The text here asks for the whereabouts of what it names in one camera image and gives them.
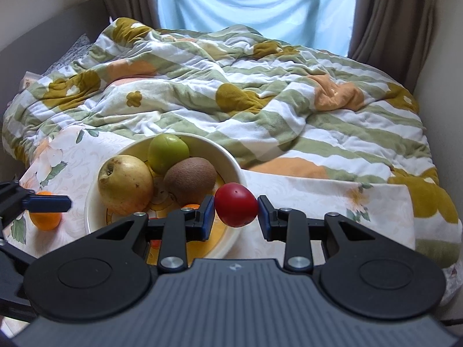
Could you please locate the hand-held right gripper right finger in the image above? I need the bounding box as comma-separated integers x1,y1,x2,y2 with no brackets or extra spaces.
256,194,381,274

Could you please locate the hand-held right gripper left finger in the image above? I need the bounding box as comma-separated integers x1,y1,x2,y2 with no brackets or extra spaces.
92,194,217,274

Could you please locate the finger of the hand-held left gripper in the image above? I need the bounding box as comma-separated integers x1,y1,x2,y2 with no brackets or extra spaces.
0,238,39,321
0,180,72,225

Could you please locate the large orange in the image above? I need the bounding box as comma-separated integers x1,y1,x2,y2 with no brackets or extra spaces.
29,191,63,232

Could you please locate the red tomato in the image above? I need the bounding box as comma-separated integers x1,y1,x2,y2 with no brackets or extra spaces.
214,183,259,228

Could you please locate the brown kiwi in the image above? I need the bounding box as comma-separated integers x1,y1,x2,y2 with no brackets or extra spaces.
163,157,218,205

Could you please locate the white bowl with yellow inside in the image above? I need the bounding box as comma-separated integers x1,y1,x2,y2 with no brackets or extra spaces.
83,132,249,260

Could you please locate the large yellow apple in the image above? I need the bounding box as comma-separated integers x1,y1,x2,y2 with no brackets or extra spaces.
98,155,155,217

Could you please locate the green apple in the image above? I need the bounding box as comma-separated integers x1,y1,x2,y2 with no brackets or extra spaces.
147,133,190,175

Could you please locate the striped floral blanket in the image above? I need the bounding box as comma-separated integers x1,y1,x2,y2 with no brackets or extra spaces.
2,16,463,272

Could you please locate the patterned grey pillow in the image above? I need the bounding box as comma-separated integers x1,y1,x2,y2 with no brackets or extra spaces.
41,33,93,77

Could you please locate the grey headboard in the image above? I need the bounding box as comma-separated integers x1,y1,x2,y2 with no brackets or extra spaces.
0,0,111,117

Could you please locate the light blue window cloth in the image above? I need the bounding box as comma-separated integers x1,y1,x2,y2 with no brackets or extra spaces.
154,0,359,57

